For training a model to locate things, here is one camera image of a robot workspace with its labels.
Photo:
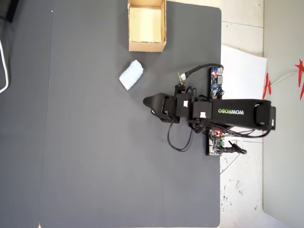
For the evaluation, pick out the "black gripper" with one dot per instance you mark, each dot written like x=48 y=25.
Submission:
x=177 y=108

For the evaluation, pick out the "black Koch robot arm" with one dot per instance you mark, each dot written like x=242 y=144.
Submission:
x=232 y=111

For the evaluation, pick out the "light blue wrapped block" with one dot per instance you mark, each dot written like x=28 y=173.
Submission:
x=131 y=74

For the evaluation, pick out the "brown cardboard box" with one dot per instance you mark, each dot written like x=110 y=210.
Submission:
x=147 y=47

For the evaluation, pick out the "blue circuit board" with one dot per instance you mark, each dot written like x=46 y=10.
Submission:
x=215 y=83

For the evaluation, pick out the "dark grey mat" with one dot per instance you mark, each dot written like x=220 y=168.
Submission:
x=107 y=154
x=23 y=142

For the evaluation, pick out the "motor controller board red LED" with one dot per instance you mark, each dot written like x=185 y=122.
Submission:
x=215 y=147

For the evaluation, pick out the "black power plug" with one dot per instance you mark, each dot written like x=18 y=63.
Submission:
x=234 y=150

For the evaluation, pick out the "white paper sheet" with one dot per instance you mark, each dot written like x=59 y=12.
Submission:
x=242 y=71

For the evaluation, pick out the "red paper decoration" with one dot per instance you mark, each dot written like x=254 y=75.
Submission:
x=267 y=89

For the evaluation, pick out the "red star decoration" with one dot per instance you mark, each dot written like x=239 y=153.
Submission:
x=301 y=71

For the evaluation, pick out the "black flat device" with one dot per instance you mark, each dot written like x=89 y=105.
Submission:
x=8 y=9

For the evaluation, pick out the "white curved frame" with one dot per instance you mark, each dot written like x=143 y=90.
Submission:
x=5 y=66

